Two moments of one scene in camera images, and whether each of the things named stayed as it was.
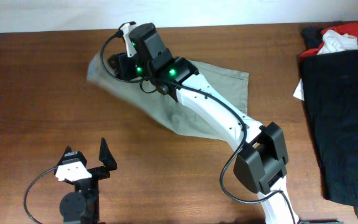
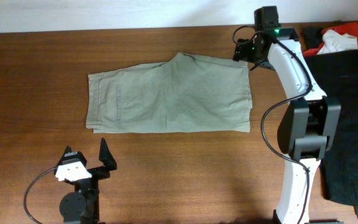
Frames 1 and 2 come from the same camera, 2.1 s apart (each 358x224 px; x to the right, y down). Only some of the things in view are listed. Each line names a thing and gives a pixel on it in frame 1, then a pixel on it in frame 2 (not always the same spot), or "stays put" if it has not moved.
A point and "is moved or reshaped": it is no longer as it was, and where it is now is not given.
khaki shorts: x=181 y=116 is moved or reshaped
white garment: x=334 y=42 stays put
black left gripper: x=105 y=157 stays put
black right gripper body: x=132 y=64 -> x=248 y=51
